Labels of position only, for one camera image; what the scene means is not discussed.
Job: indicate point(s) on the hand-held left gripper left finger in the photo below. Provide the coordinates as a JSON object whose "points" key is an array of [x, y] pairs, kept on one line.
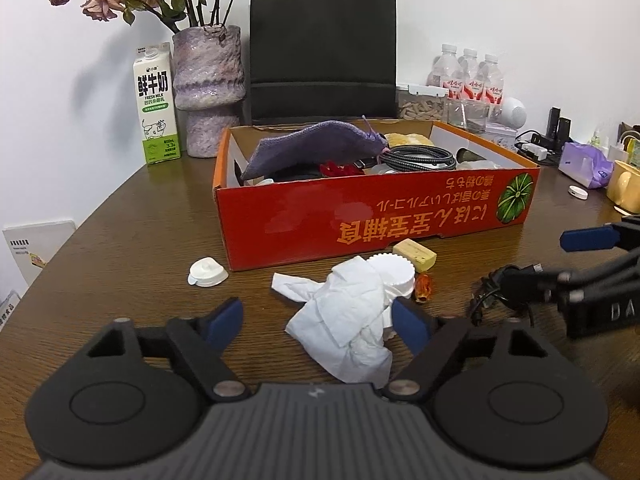
{"points": [[225, 317]]}

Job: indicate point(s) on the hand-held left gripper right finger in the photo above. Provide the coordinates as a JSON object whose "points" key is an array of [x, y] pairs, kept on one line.
{"points": [[412, 325]]}

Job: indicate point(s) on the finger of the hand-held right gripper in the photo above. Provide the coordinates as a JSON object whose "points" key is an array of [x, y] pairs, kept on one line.
{"points": [[530, 287], [585, 239]]}

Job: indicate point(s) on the white plastic jar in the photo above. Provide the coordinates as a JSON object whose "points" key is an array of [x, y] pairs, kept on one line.
{"points": [[395, 272]]}

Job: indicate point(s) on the white tissue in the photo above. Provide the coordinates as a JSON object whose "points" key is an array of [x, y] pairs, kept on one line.
{"points": [[345, 320]]}

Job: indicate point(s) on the yellow rectangular block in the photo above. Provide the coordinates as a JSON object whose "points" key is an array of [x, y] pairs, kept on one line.
{"points": [[412, 252]]}

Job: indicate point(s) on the red orange cardboard box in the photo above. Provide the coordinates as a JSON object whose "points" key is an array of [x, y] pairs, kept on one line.
{"points": [[300, 220]]}

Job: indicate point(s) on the purple knitted cloth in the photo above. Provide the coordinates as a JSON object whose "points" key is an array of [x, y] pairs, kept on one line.
{"points": [[310, 145]]}

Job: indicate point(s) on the wooden desktop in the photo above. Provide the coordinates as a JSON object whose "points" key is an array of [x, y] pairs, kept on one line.
{"points": [[125, 240]]}

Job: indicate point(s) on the small orange object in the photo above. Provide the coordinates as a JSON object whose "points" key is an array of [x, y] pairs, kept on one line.
{"points": [[424, 287]]}

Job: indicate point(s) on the small white round case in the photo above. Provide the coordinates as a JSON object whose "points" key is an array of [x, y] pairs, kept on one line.
{"points": [[578, 192]]}

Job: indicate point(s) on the white flip cap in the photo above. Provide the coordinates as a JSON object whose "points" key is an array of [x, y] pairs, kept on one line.
{"points": [[207, 270]]}

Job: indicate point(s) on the yellow mug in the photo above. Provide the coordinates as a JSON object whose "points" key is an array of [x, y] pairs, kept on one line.
{"points": [[625, 185]]}

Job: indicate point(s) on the purple tissue pack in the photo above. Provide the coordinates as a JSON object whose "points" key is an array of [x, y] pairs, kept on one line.
{"points": [[582, 165]]}

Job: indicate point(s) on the small clear spray bottle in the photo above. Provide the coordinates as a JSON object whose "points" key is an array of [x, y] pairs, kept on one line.
{"points": [[596, 140]]}

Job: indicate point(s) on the white charger plug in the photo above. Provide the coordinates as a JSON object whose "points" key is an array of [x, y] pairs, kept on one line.
{"points": [[534, 150]]}

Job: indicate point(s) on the black cosmetic tube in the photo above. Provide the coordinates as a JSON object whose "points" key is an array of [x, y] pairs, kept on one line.
{"points": [[563, 132]]}

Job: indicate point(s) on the white tin box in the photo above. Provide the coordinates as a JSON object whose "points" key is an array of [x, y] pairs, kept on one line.
{"points": [[500, 135]]}

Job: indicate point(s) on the white round speaker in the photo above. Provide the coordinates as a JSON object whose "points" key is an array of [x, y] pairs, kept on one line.
{"points": [[515, 111]]}

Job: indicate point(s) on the red green wrapper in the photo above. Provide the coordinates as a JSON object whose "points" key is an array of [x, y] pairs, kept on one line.
{"points": [[340, 169]]}

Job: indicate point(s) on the clear glass cup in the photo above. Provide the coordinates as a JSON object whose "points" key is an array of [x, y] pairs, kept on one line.
{"points": [[465, 115]]}

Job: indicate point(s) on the clear water bottle red label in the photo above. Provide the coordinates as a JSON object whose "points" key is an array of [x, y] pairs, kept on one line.
{"points": [[469, 75], [442, 72], [491, 82]]}

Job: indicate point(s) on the yellow white plush hamster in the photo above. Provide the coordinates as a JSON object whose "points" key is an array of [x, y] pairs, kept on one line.
{"points": [[407, 139]]}

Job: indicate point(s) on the clear seed container white lid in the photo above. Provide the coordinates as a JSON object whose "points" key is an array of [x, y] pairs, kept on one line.
{"points": [[420, 107]]}

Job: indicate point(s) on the white green milk carton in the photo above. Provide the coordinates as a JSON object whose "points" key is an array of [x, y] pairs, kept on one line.
{"points": [[157, 110]]}

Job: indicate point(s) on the purple mottled vase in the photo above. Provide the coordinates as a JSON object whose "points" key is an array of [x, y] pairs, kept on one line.
{"points": [[210, 75]]}

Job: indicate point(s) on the black paper bag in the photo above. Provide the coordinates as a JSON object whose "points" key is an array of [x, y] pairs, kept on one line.
{"points": [[320, 50]]}

